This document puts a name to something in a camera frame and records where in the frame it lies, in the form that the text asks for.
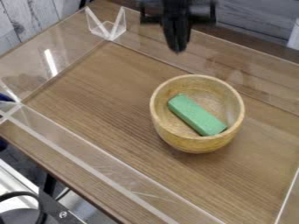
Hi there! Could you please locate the black table leg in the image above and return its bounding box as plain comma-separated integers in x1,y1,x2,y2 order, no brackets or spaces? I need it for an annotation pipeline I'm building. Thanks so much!
43,174,57,196

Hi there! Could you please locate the black metal bracket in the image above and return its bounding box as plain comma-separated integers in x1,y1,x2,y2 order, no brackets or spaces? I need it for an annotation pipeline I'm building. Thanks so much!
39,191,87,224

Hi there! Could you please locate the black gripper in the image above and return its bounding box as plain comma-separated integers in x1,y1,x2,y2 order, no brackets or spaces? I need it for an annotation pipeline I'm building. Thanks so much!
139,0,217,53

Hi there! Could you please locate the green rectangular block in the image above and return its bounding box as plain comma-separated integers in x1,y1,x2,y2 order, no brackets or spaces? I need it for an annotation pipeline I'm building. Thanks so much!
167,94,228,137

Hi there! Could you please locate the black cable loop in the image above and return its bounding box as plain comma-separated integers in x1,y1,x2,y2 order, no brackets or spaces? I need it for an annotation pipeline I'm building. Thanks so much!
0,191,49,224

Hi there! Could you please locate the clear acrylic enclosure wall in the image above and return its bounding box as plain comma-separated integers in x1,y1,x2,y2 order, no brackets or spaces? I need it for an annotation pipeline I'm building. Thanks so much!
0,1,299,224

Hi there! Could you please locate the wooden brown bowl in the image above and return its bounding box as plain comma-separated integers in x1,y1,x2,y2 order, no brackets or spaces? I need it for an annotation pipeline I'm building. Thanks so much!
149,74,245,154

